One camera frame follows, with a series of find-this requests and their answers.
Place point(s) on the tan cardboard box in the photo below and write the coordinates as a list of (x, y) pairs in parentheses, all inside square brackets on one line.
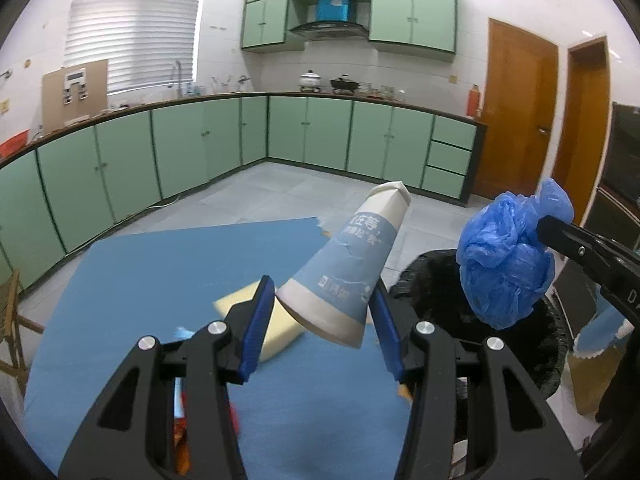
[(597, 385)]

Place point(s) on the blue scalloped cloth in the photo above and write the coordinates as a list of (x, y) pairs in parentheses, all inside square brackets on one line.
[(602, 332)]

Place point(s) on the light blue small packet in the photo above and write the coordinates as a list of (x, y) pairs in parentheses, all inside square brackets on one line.
[(182, 333)]

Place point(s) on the white window blind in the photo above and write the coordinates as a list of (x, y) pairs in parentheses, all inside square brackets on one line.
[(135, 30)]

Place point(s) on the black bagged trash bin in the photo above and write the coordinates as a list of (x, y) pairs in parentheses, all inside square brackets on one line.
[(435, 285)]

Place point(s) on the red flat packet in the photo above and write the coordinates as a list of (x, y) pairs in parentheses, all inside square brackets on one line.
[(12, 144)]

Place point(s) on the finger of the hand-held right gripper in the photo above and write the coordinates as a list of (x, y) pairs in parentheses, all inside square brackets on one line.
[(575, 245)]

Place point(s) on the wooden door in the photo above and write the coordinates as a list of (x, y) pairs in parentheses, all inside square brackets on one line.
[(515, 110), (585, 135)]

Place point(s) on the blue scalloped tablecloth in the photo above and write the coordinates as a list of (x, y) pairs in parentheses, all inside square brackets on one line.
[(175, 270)]

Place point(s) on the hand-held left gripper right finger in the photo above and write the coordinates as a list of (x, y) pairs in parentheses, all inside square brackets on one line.
[(387, 335)]

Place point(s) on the green base cabinets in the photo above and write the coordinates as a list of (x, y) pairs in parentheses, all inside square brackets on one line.
[(325, 130)]

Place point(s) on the black glass cabinet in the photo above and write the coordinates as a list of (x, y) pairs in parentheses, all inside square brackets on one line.
[(622, 160)]

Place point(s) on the red wrapper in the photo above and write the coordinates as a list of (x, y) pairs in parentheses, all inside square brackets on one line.
[(234, 417)]

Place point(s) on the blue plastic bag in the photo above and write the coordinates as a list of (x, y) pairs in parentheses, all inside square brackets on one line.
[(500, 260)]

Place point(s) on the range hood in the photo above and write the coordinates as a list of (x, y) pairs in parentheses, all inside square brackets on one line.
[(327, 30)]

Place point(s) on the crushed paper cup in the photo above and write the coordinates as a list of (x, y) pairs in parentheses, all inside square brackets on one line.
[(345, 270)]

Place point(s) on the green wall cabinets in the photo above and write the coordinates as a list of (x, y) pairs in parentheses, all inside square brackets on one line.
[(430, 15)]

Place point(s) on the metal faucet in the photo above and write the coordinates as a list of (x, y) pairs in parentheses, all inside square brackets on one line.
[(179, 85)]

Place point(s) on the white scale device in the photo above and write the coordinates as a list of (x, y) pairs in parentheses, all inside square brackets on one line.
[(75, 77)]

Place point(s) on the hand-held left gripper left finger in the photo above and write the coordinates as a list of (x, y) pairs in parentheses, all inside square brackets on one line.
[(252, 340)]

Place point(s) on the wooden chair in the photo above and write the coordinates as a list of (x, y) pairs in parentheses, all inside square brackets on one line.
[(15, 310)]

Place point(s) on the yellow sponge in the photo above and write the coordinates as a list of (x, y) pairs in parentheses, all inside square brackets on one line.
[(280, 335)]

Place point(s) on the white cooking pot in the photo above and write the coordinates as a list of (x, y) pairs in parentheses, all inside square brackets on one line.
[(310, 81)]

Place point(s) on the cardboard box on counter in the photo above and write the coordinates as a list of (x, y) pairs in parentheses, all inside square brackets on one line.
[(55, 105)]

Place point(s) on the black wok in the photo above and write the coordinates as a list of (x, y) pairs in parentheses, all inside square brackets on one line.
[(345, 83)]

